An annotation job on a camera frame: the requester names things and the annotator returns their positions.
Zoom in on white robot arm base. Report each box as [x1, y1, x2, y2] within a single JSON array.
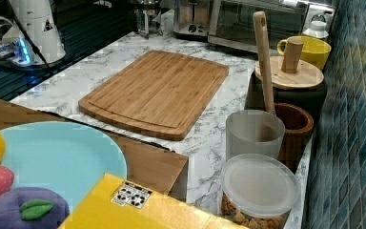
[[0, 0, 66, 67]]

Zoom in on silver two-slot toaster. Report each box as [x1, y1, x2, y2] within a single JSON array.
[[173, 0, 212, 37]]

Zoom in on stainless toaster oven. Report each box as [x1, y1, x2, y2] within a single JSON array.
[[208, 0, 335, 52]]

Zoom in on bamboo cutting board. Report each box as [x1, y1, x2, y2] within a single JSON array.
[[78, 50, 229, 141]]

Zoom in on wooden drawer box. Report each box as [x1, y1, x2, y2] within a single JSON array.
[[0, 99, 189, 201]]

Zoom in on frosted plastic cup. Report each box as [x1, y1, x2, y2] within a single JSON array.
[[226, 110, 285, 160]]

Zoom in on clear cereal jar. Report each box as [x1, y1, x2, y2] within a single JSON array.
[[221, 154, 300, 229]]

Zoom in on yellow cereal box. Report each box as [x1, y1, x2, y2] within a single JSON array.
[[58, 174, 246, 229]]

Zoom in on dark canister with wooden lid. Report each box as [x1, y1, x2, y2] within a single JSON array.
[[245, 41, 327, 121]]

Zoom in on brown wooden utensil holder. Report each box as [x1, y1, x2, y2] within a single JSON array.
[[274, 102, 314, 173]]

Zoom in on light blue plate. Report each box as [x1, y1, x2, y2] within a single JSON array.
[[0, 121, 128, 209]]

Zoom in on yellow mug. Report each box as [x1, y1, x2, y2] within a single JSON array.
[[276, 36, 332, 70]]

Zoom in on white capped bottle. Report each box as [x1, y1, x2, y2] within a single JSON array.
[[303, 21, 329, 40]]

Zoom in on purple plush eggplant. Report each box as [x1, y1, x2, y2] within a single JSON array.
[[0, 187, 70, 229]]

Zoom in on wooden spoon handle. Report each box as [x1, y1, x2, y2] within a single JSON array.
[[253, 10, 275, 115]]

